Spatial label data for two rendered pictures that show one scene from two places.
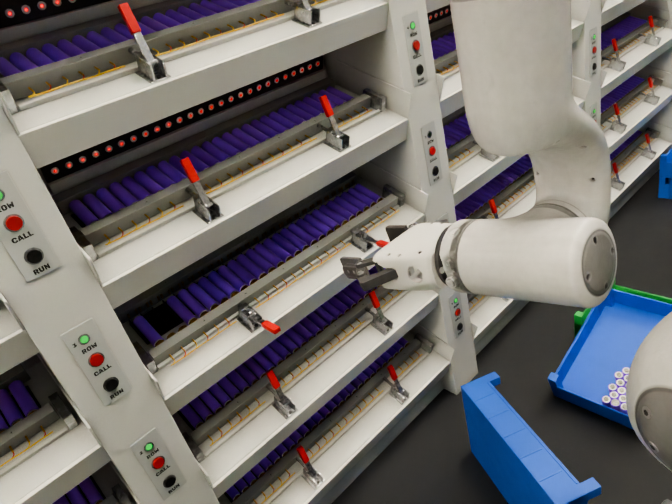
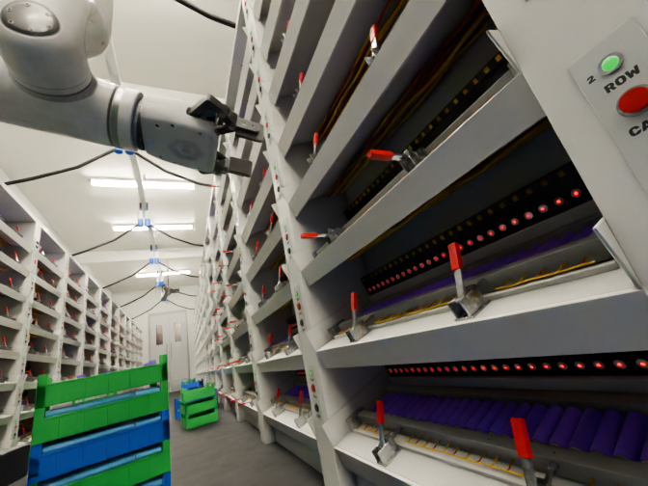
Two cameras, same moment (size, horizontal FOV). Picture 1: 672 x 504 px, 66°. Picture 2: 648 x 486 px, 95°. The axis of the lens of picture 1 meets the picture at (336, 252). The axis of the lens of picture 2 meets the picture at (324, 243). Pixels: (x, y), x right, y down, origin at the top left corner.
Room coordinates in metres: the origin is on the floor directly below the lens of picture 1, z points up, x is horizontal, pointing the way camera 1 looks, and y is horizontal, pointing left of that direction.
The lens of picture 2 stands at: (0.77, -0.44, 0.32)
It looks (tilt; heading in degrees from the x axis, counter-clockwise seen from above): 19 degrees up; 98
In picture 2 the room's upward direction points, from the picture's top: 12 degrees counter-clockwise
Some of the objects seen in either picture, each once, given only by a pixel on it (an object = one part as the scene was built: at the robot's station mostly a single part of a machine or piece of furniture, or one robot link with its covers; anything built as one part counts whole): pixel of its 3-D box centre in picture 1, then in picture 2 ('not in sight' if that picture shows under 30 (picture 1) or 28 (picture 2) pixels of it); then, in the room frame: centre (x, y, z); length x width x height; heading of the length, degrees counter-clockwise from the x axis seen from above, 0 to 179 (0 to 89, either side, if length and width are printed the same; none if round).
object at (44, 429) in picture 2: not in sight; (105, 408); (-0.10, 0.40, 0.28); 0.30 x 0.20 x 0.08; 49
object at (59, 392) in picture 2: not in sight; (106, 379); (-0.10, 0.40, 0.36); 0.30 x 0.20 x 0.08; 49
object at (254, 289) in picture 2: not in sight; (258, 243); (0.24, 0.96, 0.89); 0.20 x 0.09 x 1.78; 36
